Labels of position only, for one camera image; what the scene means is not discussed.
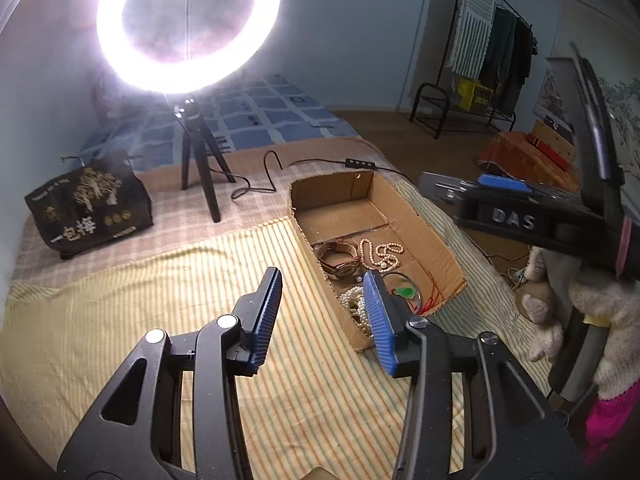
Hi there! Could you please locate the white ring light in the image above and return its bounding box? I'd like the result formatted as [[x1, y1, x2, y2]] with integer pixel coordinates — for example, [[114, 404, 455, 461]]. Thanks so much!
[[96, 0, 281, 96]]

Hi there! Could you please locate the black clothes rack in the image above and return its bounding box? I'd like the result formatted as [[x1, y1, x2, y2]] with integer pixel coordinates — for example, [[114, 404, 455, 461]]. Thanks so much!
[[409, 0, 538, 139]]

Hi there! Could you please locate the black printed bag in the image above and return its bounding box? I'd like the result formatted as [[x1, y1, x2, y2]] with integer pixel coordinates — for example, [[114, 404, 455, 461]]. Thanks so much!
[[25, 150, 153, 260]]

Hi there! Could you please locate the brown wrist watch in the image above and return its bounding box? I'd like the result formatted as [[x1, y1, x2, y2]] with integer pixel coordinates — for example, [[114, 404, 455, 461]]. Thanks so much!
[[314, 240, 361, 281]]

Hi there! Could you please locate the striped yellow cloth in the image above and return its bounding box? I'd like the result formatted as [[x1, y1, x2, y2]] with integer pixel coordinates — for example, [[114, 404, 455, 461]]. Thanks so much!
[[1, 171, 549, 479]]

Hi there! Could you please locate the pink pearl necklace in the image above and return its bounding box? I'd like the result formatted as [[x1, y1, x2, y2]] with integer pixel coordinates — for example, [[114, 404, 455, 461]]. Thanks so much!
[[358, 237, 406, 273]]

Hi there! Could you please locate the black tripod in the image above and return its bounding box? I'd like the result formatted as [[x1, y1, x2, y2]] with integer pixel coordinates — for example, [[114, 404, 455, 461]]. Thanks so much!
[[174, 96, 236, 223]]

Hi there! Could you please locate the yellow box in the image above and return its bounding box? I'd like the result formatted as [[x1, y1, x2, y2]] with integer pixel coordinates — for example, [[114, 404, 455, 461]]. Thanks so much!
[[456, 78, 494, 114]]

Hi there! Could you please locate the green jade pendant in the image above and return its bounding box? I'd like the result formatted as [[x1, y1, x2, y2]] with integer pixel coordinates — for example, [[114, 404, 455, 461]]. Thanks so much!
[[395, 286, 416, 299]]

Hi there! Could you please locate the blue patterned blanket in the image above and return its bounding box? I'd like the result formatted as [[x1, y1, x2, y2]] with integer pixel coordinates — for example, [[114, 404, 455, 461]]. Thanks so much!
[[79, 75, 358, 172]]

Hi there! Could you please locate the white knit gloved hand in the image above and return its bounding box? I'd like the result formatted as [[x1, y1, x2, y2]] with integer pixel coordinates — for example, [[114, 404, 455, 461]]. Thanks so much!
[[516, 247, 639, 401]]

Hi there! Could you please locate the cardboard box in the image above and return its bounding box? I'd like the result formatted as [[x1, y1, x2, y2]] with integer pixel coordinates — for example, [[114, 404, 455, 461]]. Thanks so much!
[[290, 171, 466, 352]]

